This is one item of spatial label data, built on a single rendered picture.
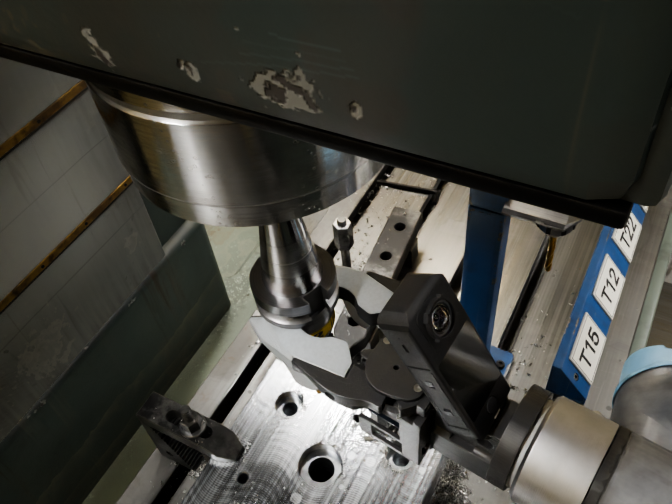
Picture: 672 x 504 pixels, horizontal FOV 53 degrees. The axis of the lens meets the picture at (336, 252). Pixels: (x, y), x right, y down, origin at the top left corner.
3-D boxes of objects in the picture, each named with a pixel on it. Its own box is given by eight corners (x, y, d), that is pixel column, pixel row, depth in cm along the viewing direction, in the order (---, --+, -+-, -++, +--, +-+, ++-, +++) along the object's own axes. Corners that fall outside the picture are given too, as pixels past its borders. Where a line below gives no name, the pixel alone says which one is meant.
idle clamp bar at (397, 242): (423, 241, 105) (424, 211, 100) (363, 377, 90) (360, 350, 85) (394, 233, 107) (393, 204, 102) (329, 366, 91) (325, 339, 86)
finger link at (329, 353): (245, 382, 52) (355, 419, 50) (229, 340, 48) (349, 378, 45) (262, 350, 54) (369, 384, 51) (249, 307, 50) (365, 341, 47)
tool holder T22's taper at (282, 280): (298, 241, 50) (284, 174, 45) (335, 273, 48) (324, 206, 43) (250, 272, 49) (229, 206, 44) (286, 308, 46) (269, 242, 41)
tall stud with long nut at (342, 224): (360, 275, 101) (355, 215, 92) (352, 288, 100) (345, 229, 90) (344, 269, 102) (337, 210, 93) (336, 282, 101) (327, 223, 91)
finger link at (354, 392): (285, 388, 47) (405, 427, 44) (282, 376, 46) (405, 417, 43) (312, 334, 50) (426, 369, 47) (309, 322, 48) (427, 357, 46)
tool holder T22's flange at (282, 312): (305, 251, 53) (301, 229, 51) (355, 294, 50) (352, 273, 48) (240, 294, 51) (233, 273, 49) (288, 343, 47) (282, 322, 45)
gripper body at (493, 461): (350, 427, 51) (494, 518, 46) (341, 368, 45) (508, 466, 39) (403, 355, 55) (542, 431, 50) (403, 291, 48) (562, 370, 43)
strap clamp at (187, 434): (262, 476, 82) (238, 417, 71) (247, 500, 80) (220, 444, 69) (176, 432, 87) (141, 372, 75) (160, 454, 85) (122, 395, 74)
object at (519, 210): (590, 200, 65) (591, 194, 65) (575, 237, 62) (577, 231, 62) (519, 182, 68) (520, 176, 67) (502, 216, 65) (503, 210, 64)
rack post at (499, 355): (514, 357, 90) (547, 197, 68) (501, 389, 87) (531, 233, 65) (444, 331, 93) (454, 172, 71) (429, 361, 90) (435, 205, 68)
